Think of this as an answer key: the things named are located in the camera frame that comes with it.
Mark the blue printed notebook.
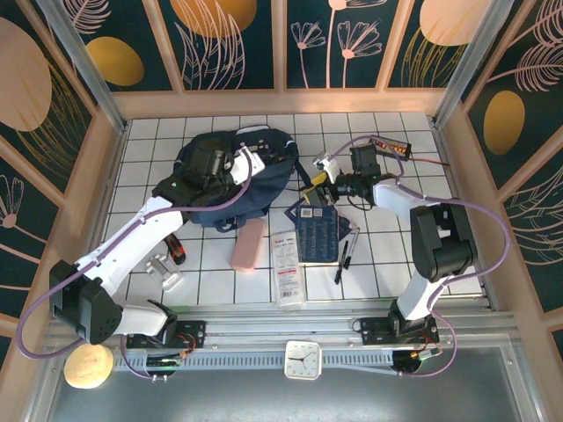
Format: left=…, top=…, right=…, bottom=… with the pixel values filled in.
left=296, top=204, right=348, bottom=266

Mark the aluminium mounting rail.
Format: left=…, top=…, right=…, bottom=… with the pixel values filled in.
left=43, top=305, right=518, bottom=351

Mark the navy book with patterned cover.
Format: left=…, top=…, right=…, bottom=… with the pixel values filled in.
left=283, top=200, right=360, bottom=238

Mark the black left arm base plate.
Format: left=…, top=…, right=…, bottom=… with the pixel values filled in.
left=126, top=319, right=207, bottom=351

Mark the navy blue backpack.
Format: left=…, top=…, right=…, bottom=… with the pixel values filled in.
left=175, top=125, right=300, bottom=233

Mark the beige round sponge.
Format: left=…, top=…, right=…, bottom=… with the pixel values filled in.
left=63, top=344, right=114, bottom=390

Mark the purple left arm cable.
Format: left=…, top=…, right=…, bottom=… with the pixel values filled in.
left=16, top=151, right=255, bottom=382

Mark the white square clock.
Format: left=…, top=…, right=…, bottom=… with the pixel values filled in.
left=283, top=339, right=323, bottom=380

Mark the black controller board with wires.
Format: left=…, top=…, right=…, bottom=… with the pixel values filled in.
left=144, top=351, right=190, bottom=382
left=392, top=346, right=445, bottom=377

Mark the pink pencil case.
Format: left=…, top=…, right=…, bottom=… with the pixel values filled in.
left=230, top=218, right=267, bottom=273

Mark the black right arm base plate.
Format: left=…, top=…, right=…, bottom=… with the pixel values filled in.
left=360, top=316, right=440, bottom=348

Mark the black marker with white label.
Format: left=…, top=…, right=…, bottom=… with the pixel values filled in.
left=341, top=226, right=361, bottom=270

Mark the clear packet with red label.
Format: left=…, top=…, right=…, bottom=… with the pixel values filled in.
left=270, top=228, right=307, bottom=309

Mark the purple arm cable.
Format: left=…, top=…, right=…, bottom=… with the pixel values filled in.
left=329, top=135, right=514, bottom=379
left=16, top=151, right=255, bottom=382

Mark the black board with orange connectors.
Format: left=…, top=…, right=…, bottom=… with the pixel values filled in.
left=368, top=135, right=413, bottom=160

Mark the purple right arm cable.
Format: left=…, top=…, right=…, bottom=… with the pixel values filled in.
left=329, top=135, right=514, bottom=379

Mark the grey slotted cable duct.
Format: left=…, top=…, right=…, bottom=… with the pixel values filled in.
left=112, top=349, right=397, bottom=374

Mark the aluminium frame post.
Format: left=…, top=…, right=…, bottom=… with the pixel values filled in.
left=37, top=0, right=128, bottom=135
left=433, top=0, right=515, bottom=128

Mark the plain black pen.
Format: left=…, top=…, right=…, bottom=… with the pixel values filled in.
left=333, top=239, right=351, bottom=286

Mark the silver metal bracket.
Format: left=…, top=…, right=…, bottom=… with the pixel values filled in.
left=145, top=253, right=185, bottom=292

